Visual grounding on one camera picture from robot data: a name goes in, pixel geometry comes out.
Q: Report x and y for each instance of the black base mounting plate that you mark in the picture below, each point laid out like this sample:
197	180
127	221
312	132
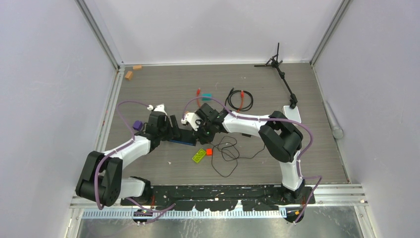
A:
221	197

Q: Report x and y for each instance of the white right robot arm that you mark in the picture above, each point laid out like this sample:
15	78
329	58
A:
280	137

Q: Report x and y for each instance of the white box under tripod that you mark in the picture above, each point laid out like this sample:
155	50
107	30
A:
292	113

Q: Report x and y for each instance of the black tripod stand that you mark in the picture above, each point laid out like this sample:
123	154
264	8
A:
273	62

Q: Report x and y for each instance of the orange block near corner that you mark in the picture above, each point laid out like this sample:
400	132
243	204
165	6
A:
129	75

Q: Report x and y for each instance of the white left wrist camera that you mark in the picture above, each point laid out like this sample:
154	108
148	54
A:
157	108

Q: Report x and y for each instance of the teal block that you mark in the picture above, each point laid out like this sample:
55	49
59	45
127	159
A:
206	97

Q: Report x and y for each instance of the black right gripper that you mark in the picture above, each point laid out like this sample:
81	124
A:
203	139

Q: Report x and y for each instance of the green lego brick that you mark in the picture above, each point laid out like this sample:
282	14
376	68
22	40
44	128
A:
199	155

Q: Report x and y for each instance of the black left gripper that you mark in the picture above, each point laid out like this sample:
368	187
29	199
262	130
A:
171	130

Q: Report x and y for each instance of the black network switch box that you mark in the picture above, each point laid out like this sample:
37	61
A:
186	137

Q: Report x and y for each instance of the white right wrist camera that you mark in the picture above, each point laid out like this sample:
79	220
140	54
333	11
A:
191	119

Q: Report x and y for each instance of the purple block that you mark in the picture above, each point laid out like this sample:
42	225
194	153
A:
137	125

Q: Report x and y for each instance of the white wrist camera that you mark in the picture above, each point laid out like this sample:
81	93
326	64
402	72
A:
191	119
157	108

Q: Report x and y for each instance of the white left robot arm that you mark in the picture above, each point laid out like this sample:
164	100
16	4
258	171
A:
101	178

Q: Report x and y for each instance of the black power adapter with cord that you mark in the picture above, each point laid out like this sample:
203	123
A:
229	153

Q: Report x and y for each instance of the grey cylinder by wall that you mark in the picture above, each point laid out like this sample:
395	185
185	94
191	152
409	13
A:
336	129

